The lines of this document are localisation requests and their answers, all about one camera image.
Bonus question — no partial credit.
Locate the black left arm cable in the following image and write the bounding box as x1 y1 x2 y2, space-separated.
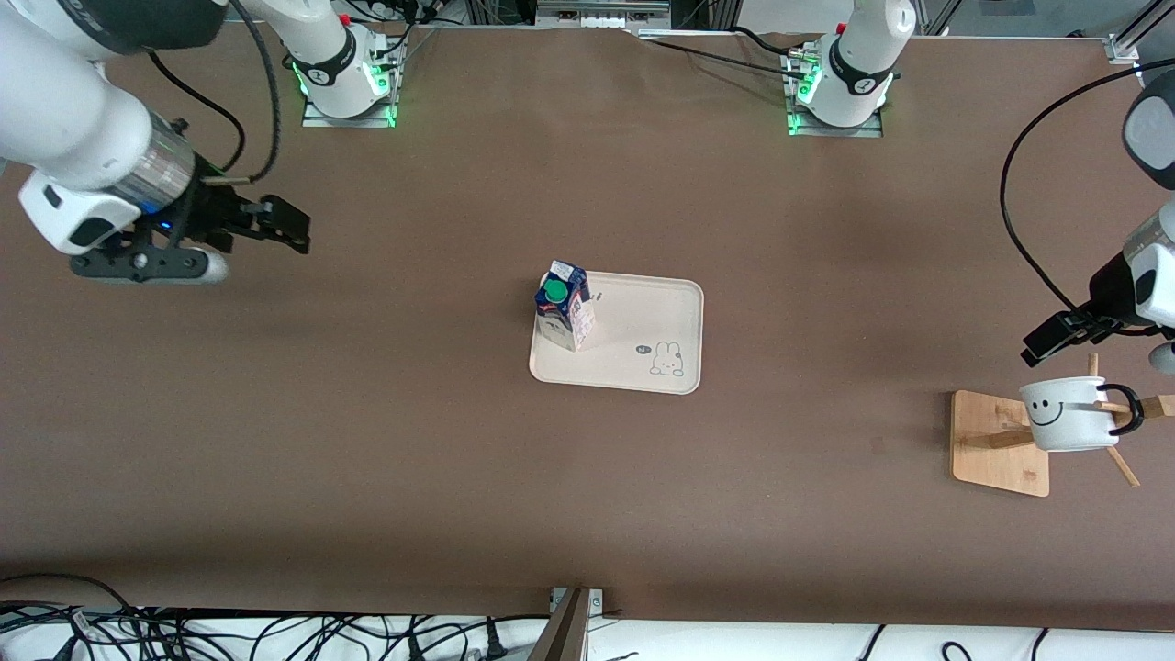
999 60 1175 313

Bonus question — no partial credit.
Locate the wooden mug stand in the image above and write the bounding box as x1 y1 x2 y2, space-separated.
950 353 1175 499

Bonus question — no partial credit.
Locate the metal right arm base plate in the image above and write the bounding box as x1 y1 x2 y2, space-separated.
301 37 401 129

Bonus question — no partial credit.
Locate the white rabbit print tray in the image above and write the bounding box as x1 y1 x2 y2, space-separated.
529 269 705 396

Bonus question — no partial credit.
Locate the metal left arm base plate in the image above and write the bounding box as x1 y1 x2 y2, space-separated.
786 53 885 139

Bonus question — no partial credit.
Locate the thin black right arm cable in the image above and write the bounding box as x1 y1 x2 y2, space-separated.
147 50 248 185

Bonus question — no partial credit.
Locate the black looped cable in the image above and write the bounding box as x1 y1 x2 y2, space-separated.
0 573 135 634

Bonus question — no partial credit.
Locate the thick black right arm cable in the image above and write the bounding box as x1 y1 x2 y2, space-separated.
229 0 282 183

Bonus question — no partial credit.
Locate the metal table edge bracket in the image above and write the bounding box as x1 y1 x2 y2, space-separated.
528 586 607 661

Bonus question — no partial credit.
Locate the blue white milk carton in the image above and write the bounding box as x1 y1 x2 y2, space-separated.
534 260 596 353

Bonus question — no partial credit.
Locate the white smiley face mug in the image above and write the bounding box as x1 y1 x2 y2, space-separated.
1019 376 1146 453

